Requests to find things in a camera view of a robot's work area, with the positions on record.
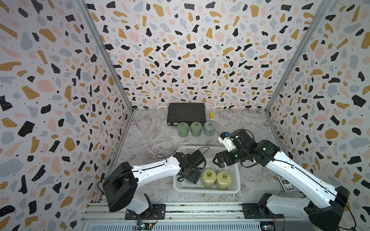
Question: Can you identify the yellow-green canister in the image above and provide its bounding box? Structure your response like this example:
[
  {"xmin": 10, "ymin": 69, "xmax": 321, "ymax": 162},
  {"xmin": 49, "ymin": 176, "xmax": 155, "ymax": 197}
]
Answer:
[
  {"xmin": 202, "ymin": 169, "xmax": 217, "ymax": 189},
  {"xmin": 216, "ymin": 171, "xmax": 232, "ymax": 190}
]

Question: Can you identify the blue-grey tea canister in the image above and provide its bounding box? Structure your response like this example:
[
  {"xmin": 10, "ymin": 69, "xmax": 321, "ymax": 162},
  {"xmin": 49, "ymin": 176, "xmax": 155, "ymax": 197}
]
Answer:
[{"xmin": 204, "ymin": 121, "xmax": 216, "ymax": 136}]

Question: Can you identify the green tea canister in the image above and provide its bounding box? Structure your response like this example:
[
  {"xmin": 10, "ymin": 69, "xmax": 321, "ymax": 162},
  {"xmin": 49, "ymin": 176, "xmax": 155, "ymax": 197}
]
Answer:
[
  {"xmin": 190, "ymin": 121, "xmax": 202, "ymax": 137},
  {"xmin": 177, "ymin": 122, "xmax": 189, "ymax": 138}
]

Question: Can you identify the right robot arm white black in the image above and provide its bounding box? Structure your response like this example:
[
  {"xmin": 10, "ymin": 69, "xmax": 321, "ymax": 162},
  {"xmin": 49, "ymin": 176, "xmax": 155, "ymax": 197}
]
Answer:
[{"xmin": 213, "ymin": 129, "xmax": 350, "ymax": 231}]

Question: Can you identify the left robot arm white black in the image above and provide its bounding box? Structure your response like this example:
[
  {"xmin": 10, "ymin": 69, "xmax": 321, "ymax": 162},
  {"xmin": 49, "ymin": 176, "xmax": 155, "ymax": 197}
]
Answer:
[{"xmin": 98, "ymin": 147, "xmax": 209, "ymax": 215}]

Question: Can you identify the white plastic basket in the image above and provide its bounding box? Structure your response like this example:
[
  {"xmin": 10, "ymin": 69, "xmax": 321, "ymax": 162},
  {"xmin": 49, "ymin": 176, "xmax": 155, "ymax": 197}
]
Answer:
[{"xmin": 173, "ymin": 146, "xmax": 241, "ymax": 194}]

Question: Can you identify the black briefcase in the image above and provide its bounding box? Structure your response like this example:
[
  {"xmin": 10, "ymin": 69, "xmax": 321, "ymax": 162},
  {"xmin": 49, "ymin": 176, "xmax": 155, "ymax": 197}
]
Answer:
[{"xmin": 167, "ymin": 103, "xmax": 206, "ymax": 126}]

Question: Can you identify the playing card box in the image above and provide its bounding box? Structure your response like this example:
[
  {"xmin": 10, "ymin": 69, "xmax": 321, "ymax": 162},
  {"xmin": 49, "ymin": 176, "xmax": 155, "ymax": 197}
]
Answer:
[{"xmin": 277, "ymin": 176, "xmax": 296, "ymax": 192}]

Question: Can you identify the circuit board left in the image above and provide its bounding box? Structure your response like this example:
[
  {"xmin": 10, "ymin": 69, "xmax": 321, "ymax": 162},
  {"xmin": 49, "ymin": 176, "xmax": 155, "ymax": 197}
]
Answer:
[{"xmin": 137, "ymin": 220, "xmax": 156, "ymax": 231}]

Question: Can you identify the circuit board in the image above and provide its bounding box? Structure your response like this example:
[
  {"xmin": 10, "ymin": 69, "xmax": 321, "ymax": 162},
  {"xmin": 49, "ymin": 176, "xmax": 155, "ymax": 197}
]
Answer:
[
  {"xmin": 260, "ymin": 221, "xmax": 275, "ymax": 231},
  {"xmin": 137, "ymin": 220, "xmax": 156, "ymax": 231}
]

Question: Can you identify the circuit board right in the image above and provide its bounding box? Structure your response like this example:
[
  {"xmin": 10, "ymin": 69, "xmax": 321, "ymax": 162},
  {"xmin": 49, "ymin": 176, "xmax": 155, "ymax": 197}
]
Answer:
[{"xmin": 260, "ymin": 221, "xmax": 275, "ymax": 231}]

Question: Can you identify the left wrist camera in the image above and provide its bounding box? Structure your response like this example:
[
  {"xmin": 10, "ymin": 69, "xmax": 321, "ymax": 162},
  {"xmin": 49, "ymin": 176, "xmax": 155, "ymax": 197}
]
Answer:
[{"xmin": 189, "ymin": 149, "xmax": 206, "ymax": 169}]

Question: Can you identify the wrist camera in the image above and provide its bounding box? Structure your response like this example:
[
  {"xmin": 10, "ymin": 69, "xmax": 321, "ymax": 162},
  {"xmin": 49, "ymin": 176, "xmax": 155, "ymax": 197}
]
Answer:
[
  {"xmin": 189, "ymin": 149, "xmax": 206, "ymax": 169},
  {"xmin": 218, "ymin": 132, "xmax": 236, "ymax": 152}
]

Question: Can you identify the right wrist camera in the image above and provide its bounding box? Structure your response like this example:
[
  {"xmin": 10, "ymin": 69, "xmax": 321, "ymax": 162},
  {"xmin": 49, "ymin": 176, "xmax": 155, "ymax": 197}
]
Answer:
[{"xmin": 218, "ymin": 132, "xmax": 236, "ymax": 152}]

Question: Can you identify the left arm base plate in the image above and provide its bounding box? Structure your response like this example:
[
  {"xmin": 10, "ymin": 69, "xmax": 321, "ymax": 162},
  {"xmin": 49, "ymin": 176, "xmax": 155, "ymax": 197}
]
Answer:
[{"xmin": 125, "ymin": 204, "xmax": 166, "ymax": 220}]

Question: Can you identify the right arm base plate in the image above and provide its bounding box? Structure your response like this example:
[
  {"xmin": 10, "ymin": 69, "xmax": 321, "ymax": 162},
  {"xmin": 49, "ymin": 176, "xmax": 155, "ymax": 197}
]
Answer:
[{"xmin": 241, "ymin": 203, "xmax": 283, "ymax": 219}]

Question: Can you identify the aluminium rail frame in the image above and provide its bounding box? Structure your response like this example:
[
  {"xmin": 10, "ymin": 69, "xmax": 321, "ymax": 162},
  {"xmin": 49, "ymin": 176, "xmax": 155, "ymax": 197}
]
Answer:
[{"xmin": 79, "ymin": 202, "xmax": 317, "ymax": 231}]

